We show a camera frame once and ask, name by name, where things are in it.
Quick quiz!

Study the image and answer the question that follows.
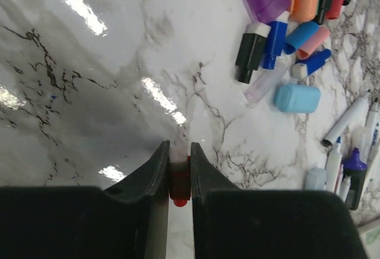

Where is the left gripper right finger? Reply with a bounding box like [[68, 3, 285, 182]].
[[190, 143, 367, 258]]

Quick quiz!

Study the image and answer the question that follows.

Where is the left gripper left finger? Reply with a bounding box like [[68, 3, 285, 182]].
[[1, 141, 170, 258]]

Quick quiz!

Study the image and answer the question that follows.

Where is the blue capped white marker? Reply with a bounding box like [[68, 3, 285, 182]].
[[325, 137, 342, 192]]

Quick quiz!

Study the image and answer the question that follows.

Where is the light blue marker cap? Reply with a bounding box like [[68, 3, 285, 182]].
[[273, 84, 321, 113]]

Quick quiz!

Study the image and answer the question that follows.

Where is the clear gel pen cap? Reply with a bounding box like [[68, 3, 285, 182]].
[[243, 62, 289, 108]]

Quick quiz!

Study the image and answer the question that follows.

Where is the black capped white marker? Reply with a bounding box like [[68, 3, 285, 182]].
[[366, 97, 379, 150]]

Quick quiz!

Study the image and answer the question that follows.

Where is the white pen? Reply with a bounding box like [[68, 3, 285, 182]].
[[321, 90, 371, 148]]

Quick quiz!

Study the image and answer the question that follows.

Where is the dark blue pen cap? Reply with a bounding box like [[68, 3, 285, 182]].
[[291, 49, 331, 80]]

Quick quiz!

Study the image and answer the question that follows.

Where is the pink pen cap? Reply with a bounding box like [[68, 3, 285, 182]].
[[296, 26, 330, 60]]

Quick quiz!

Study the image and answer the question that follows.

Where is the maroon gel pen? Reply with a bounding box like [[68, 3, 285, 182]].
[[335, 164, 344, 195]]

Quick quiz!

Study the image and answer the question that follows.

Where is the thin black capped marker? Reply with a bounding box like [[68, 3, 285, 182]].
[[339, 175, 351, 203]]

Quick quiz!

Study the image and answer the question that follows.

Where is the orange highlighter clear cap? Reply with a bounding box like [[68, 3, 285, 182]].
[[351, 127, 372, 162]]

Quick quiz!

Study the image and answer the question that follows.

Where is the floral rectangular tray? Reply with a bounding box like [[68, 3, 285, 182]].
[[357, 219, 380, 259]]

